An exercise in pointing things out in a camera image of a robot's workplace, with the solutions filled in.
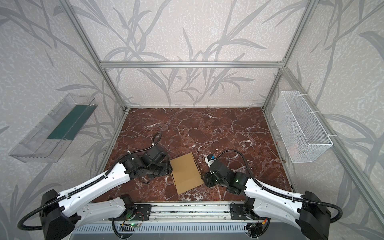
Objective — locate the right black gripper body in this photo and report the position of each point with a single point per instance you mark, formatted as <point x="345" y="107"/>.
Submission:
<point x="208" y="179"/>

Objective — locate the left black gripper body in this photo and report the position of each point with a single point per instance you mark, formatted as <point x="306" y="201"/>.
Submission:
<point x="167" y="168"/>

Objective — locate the brown cardboard box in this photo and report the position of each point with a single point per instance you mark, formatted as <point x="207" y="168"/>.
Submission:
<point x="186" y="174"/>

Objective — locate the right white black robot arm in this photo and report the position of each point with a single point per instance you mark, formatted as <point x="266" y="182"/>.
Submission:
<point x="265" y="201"/>

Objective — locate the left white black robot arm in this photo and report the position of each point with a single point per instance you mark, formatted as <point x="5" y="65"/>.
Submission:
<point x="56" y="225"/>

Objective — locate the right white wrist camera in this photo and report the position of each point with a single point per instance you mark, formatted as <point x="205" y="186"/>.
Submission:
<point x="209" y="159"/>

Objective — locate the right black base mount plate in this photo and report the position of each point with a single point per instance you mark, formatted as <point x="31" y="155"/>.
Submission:
<point x="239" y="212"/>

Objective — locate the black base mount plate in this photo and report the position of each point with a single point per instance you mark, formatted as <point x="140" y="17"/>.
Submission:
<point x="239" y="212"/>
<point x="139" y="212"/>

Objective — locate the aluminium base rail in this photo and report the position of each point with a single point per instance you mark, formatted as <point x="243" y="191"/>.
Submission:
<point x="162" y="212"/>

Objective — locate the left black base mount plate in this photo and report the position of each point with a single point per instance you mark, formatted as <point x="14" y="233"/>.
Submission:
<point x="139" y="212"/>

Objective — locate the white wire mesh basket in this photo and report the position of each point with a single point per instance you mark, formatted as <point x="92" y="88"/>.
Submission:
<point x="304" y="137"/>

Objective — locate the clear plastic wall bin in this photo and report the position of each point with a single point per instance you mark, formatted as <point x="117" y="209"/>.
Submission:
<point x="47" y="142"/>

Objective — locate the aluminium cage frame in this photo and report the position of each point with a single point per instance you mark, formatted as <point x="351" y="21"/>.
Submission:
<point x="361" y="181"/>

